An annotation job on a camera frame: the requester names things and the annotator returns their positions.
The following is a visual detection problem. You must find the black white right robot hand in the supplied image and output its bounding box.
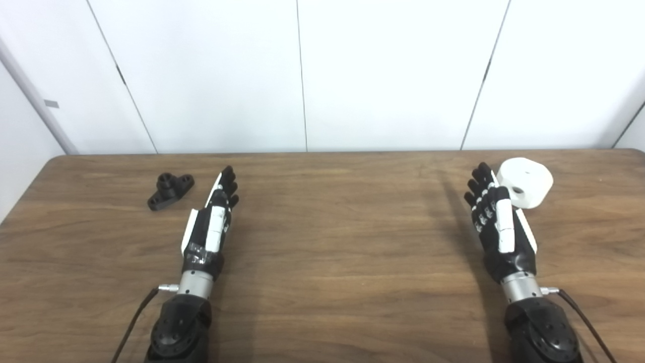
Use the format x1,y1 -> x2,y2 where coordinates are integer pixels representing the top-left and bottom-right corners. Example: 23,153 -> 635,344
464,162 -> 538,284

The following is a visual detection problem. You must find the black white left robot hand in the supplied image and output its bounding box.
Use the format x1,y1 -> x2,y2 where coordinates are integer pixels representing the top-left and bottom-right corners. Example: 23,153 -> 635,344
180,165 -> 239,281

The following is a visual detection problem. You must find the black flanged holder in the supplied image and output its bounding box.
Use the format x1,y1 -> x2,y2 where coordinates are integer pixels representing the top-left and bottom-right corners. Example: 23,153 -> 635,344
147,172 -> 196,211

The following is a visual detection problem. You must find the round white plastic piece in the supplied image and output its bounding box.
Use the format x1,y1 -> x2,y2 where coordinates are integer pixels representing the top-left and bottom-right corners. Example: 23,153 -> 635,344
496,157 -> 554,209

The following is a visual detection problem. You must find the gray wall corner strip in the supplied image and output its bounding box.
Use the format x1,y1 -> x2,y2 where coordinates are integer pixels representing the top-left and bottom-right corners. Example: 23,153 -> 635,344
0,38 -> 79,155

